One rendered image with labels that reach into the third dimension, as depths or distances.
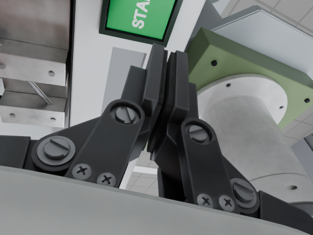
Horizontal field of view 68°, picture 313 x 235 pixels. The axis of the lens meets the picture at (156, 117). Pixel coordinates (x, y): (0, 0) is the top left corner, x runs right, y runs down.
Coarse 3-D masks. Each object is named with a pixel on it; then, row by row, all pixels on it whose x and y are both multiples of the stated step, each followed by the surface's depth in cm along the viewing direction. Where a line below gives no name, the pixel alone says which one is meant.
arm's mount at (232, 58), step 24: (192, 48) 35; (216, 48) 31; (240, 48) 35; (192, 72) 34; (216, 72) 34; (240, 72) 35; (264, 72) 35; (288, 72) 39; (288, 96) 39; (312, 96) 40; (288, 120) 44
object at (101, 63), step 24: (96, 0) 17; (192, 0) 17; (96, 24) 18; (192, 24) 19; (96, 48) 19; (120, 48) 20; (144, 48) 20; (168, 48) 20; (72, 72) 21; (96, 72) 21; (120, 72) 22; (72, 96) 23; (96, 96) 23; (120, 96) 24; (72, 120) 25
